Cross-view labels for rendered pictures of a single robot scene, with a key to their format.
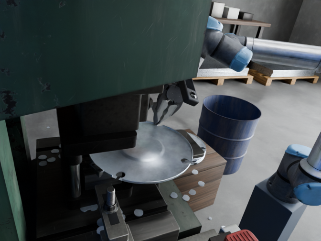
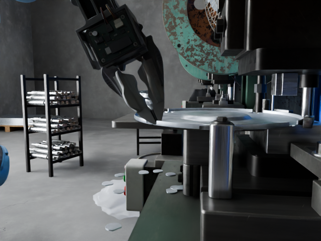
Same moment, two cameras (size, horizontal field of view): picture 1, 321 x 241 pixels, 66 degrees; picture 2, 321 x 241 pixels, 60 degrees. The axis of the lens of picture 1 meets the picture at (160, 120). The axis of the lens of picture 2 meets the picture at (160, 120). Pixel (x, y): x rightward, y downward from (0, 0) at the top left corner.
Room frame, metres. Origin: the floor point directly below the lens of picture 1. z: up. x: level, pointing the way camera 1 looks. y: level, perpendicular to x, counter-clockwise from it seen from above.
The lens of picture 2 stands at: (1.04, 0.25, 0.84)
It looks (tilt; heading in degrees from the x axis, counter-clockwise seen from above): 7 degrees down; 215
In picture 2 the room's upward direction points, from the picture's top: straight up
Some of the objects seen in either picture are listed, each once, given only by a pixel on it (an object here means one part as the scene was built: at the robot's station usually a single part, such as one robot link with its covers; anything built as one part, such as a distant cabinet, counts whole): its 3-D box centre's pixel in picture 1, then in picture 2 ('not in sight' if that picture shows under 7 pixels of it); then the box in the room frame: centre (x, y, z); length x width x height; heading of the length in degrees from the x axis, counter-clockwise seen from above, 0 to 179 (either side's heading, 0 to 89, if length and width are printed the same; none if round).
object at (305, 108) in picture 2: (74, 171); (307, 102); (0.42, 0.17, 0.81); 0.02 x 0.02 x 0.14
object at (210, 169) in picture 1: (176, 172); not in sight; (1.21, -0.14, 0.18); 0.40 x 0.38 x 0.35; 124
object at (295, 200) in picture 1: (287, 182); not in sight; (0.87, -0.59, 0.50); 0.15 x 0.15 x 0.10
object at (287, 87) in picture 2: not in sight; (283, 84); (0.52, 0.15, 0.84); 0.05 x 0.03 x 0.04; 27
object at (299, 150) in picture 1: (298, 162); not in sight; (0.86, -0.59, 0.62); 0.13 x 0.12 x 0.14; 173
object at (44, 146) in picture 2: not in sight; (53, 123); (-0.62, -2.24, 0.47); 0.46 x 0.43 x 0.95; 97
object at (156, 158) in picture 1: (141, 146); (214, 115); (0.57, 0.04, 0.78); 0.29 x 0.29 x 0.01
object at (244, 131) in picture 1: (223, 134); not in sight; (1.66, -0.50, 0.24); 0.42 x 0.42 x 0.48
